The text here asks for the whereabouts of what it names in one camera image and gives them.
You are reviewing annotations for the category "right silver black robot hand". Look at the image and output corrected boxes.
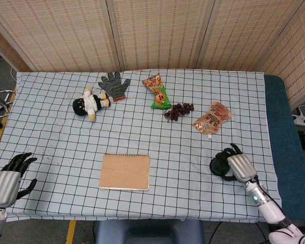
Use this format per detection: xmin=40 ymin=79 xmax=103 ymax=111
xmin=220 ymin=143 xmax=259 ymax=184

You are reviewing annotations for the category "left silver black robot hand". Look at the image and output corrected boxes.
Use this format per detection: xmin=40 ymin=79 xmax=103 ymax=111
xmin=0 ymin=152 xmax=38 ymax=208

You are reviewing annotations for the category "black dice tray base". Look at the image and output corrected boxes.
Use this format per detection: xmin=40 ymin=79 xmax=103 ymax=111
xmin=209 ymin=157 xmax=227 ymax=176

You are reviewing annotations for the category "blue padded table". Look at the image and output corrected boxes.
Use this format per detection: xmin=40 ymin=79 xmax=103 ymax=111
xmin=263 ymin=74 xmax=305 ymax=224

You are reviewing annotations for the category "orange spout pouch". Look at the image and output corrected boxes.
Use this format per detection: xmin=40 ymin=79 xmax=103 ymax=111
xmin=192 ymin=100 xmax=234 ymax=140

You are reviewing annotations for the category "blue checkered tablecloth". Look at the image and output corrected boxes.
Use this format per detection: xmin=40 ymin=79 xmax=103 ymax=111
xmin=0 ymin=69 xmax=283 ymax=225

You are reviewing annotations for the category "dark red grape bunch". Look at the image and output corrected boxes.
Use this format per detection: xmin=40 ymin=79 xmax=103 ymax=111
xmin=163 ymin=102 xmax=195 ymax=123

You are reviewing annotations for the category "chrome office chair base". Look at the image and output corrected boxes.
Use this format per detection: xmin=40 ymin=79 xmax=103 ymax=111
xmin=0 ymin=88 xmax=17 ymax=129

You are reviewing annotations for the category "green snack packet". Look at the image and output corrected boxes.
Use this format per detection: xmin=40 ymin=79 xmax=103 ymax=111
xmin=150 ymin=85 xmax=173 ymax=110

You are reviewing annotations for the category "black and white plush doll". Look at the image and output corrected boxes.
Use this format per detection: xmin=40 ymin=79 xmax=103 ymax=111
xmin=72 ymin=87 xmax=111 ymax=122

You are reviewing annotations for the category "brown cover spiral notebook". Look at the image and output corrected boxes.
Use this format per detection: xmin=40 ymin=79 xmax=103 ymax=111
xmin=99 ymin=153 xmax=151 ymax=191

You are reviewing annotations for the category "woven bamboo screen panel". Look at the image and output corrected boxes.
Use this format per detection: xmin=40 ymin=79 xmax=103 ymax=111
xmin=195 ymin=0 xmax=305 ymax=73
xmin=106 ymin=0 xmax=216 ymax=72
xmin=0 ymin=10 xmax=38 ymax=73
xmin=0 ymin=0 xmax=119 ymax=73
xmin=256 ymin=0 xmax=305 ymax=105

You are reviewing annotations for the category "orange snack packet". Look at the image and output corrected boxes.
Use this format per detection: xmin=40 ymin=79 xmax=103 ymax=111
xmin=142 ymin=73 xmax=166 ymax=97

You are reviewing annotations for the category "grey knitted work glove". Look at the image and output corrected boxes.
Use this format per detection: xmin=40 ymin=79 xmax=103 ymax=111
xmin=98 ymin=72 xmax=131 ymax=103

